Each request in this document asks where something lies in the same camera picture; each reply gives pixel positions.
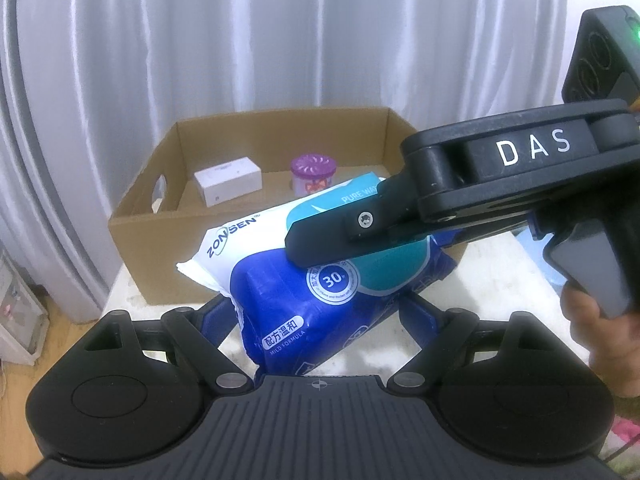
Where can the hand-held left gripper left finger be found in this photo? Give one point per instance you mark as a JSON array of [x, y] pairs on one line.
[[215, 317]]

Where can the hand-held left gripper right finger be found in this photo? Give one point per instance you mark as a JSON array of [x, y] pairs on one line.
[[410, 317]]

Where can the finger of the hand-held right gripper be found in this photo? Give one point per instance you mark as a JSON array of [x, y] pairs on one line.
[[340, 232]]

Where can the purple air freshener jar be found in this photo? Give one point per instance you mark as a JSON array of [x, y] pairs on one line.
[[312, 175]]

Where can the blue wet wipes pack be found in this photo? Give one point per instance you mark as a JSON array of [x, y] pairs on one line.
[[280, 300]]

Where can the brown cardboard box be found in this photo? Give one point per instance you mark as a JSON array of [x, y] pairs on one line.
[[150, 260]]

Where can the white carton box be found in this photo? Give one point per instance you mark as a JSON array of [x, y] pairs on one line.
[[227, 180]]

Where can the person's right hand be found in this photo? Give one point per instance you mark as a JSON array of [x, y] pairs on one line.
[[610, 350]]

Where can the white water dispenser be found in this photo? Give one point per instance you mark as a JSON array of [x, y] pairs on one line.
[[20, 310]]

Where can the grey curtain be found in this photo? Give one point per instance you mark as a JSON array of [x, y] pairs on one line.
[[250, 35]]

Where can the floral printed cloth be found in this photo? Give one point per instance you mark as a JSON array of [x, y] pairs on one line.
[[627, 445]]

